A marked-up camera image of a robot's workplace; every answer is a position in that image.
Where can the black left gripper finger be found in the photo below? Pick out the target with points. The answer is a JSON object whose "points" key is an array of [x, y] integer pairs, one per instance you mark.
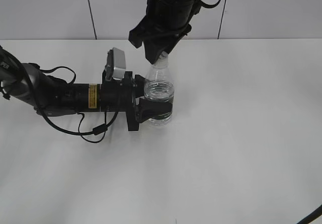
{"points": [[139, 85], [153, 110]]}

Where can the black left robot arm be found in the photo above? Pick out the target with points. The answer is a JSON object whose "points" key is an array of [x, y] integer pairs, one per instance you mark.
{"points": [[48, 95]]}

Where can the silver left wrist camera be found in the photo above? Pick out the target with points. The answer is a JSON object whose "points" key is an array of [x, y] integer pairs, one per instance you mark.
{"points": [[115, 67]]}

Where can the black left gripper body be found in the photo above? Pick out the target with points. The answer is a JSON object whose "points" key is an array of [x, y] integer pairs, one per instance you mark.
{"points": [[119, 96]]}

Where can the clear Cestbon water bottle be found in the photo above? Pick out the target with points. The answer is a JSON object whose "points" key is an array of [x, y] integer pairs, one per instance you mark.
{"points": [[159, 85]]}

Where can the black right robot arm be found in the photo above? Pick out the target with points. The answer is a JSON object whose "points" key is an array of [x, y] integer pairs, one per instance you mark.
{"points": [[165, 23]]}

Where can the white green bottle cap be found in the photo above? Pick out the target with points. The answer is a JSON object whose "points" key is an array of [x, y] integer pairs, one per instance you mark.
{"points": [[162, 61]]}

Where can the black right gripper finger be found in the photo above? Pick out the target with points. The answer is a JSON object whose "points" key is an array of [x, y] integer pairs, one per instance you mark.
{"points": [[173, 41], [154, 45]]}

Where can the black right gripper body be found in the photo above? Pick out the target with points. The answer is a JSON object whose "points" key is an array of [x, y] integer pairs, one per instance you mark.
{"points": [[169, 17]]}

